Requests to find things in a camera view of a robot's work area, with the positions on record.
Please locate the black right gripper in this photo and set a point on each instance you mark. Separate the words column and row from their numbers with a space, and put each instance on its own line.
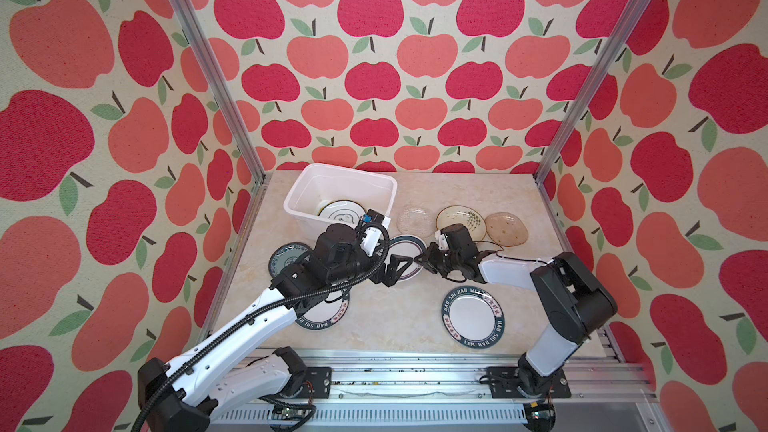
column 423, row 259

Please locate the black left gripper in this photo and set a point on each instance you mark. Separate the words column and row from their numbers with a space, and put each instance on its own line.
column 391, row 274

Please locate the white plate dark green rim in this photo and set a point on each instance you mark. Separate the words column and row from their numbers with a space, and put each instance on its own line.
column 408, row 246

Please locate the white plate with cloud emblem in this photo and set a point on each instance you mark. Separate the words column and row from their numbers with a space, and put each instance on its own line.
column 346, row 211

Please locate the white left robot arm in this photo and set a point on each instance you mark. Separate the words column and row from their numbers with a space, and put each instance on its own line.
column 194, row 388

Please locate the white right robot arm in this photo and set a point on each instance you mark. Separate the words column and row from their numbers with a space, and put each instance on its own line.
column 574, row 300

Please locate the white plastic bin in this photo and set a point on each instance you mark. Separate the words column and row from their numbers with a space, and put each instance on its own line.
column 319, row 184

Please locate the clear glass plate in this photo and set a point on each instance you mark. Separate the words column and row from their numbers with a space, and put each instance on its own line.
column 416, row 220

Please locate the cream plate with plant drawing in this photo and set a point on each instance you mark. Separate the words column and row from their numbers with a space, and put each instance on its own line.
column 463, row 215

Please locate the white plate lettered dark rim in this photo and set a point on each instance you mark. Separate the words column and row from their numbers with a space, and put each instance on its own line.
column 473, row 317

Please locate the beige speckled plate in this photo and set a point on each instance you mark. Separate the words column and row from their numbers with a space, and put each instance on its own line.
column 506, row 229

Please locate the blue floral green plate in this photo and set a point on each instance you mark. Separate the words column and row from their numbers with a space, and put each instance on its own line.
column 286, row 255

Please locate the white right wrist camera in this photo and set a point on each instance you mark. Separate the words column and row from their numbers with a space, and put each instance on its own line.
column 441, row 240

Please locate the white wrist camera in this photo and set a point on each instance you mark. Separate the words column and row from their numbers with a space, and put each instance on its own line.
column 441, row 240
column 369, row 237

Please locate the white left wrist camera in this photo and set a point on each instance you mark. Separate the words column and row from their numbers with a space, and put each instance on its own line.
column 369, row 237

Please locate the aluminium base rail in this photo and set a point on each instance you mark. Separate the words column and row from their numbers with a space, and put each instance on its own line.
column 378, row 391

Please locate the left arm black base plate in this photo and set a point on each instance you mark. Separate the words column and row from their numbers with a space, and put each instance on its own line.
column 312, row 381

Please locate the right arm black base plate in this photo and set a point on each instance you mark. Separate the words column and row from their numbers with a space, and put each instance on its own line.
column 508, row 382

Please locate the right aluminium frame post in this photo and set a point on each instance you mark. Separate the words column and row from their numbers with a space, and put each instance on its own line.
column 614, row 45

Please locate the aluminium frame post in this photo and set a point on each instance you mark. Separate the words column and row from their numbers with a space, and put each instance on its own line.
column 214, row 76
column 614, row 45

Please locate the left aluminium frame post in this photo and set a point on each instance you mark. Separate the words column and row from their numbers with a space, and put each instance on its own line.
column 214, row 76

